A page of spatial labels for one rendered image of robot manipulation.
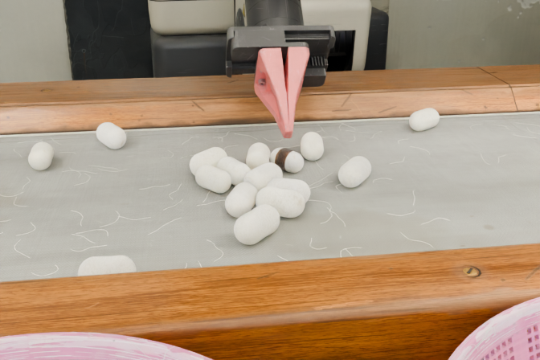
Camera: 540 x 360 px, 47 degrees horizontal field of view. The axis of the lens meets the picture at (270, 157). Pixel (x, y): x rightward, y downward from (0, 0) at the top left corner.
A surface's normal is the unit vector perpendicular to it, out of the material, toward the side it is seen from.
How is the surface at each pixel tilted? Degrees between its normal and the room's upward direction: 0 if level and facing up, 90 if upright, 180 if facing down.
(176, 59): 90
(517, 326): 74
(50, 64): 90
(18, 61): 90
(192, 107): 45
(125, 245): 0
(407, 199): 0
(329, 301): 0
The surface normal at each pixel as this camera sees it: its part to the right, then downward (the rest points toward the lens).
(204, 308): 0.00, -0.92
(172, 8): 0.20, 0.37
